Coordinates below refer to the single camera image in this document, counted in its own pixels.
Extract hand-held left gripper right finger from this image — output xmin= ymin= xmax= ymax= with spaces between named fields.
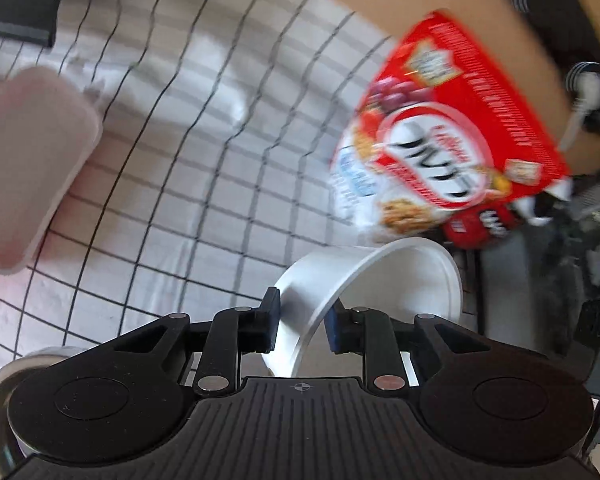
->
xmin=324 ymin=305 xmax=481 ymax=394

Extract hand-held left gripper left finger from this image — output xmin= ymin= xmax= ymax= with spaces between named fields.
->
xmin=100 ymin=286 xmax=282 ymax=397

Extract white paper bowl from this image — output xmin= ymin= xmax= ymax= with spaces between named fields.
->
xmin=260 ymin=237 xmax=463 ymax=378

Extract white pink floral bowl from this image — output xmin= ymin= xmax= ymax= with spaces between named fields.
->
xmin=0 ymin=346 xmax=78 ymax=411

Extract red white rectangular container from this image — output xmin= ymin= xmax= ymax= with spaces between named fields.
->
xmin=0 ymin=66 xmax=104 ymax=275

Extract red panda bottle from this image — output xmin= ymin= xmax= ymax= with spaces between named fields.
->
xmin=440 ymin=192 xmax=557 ymax=252

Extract white checkered tablecloth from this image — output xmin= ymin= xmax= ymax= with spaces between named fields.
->
xmin=0 ymin=0 xmax=481 ymax=386

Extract red cereal bag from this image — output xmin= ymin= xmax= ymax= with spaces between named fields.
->
xmin=328 ymin=9 xmax=573 ymax=247

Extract white power plug cable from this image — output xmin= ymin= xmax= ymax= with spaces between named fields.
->
xmin=559 ymin=67 xmax=600 ymax=154

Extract black wall power strip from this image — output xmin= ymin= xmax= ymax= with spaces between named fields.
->
xmin=480 ymin=0 xmax=600 ymax=136

